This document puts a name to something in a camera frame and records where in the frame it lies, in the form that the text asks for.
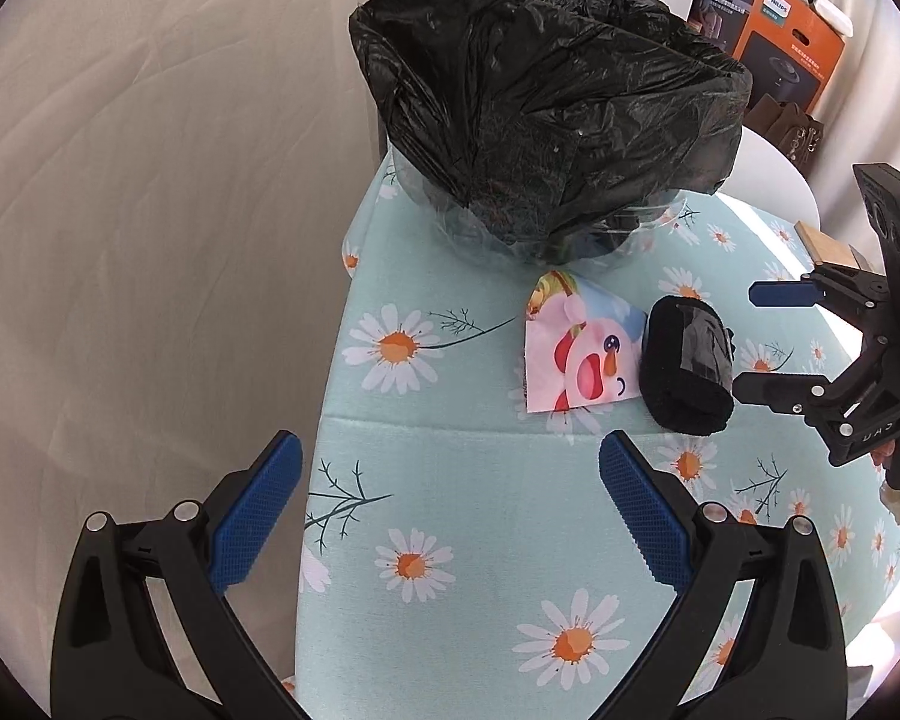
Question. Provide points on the orange and black cardboard box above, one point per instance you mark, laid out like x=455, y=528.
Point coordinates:
x=787, y=52

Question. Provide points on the brown leather bag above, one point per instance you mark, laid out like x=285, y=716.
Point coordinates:
x=787, y=131

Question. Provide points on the black fabric roll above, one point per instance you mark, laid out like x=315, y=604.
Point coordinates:
x=682, y=375

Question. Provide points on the white chair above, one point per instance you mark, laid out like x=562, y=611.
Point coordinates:
x=776, y=172

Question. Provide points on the pink cartoon packet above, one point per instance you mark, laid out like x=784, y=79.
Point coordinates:
x=577, y=352

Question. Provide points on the floral light blue tablecloth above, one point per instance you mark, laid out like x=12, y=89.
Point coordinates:
x=495, y=480

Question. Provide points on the wooden cutting board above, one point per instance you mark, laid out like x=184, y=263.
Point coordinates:
x=825, y=247

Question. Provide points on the white packet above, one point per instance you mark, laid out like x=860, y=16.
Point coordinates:
x=832, y=15

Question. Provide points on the beige curtain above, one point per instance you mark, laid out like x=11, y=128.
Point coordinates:
x=881, y=90
x=157, y=240

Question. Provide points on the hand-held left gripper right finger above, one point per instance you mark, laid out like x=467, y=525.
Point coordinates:
x=645, y=510

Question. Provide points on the black trash bag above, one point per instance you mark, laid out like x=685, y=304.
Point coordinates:
x=555, y=112

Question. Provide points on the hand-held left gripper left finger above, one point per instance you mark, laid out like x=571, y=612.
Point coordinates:
x=259, y=510

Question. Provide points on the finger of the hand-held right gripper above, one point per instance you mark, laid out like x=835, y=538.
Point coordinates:
x=772, y=388
x=780, y=294

